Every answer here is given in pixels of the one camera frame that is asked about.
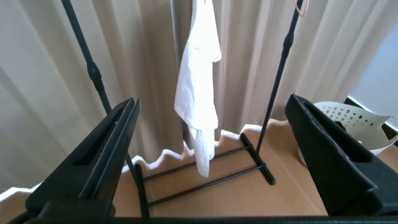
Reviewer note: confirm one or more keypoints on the beige curtain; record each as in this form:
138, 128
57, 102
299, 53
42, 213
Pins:
140, 62

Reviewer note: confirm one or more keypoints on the white printed t-shirt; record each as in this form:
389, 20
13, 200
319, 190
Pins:
197, 93

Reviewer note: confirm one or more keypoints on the white laundry basket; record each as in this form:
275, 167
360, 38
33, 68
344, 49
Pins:
370, 130

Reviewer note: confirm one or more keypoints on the black clothes rack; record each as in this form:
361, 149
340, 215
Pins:
257, 159

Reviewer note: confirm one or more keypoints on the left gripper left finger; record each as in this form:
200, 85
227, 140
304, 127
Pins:
93, 161

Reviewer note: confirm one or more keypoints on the pink clothes hanger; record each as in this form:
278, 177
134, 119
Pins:
301, 13

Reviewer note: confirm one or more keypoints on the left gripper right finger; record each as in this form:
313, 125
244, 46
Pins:
335, 174

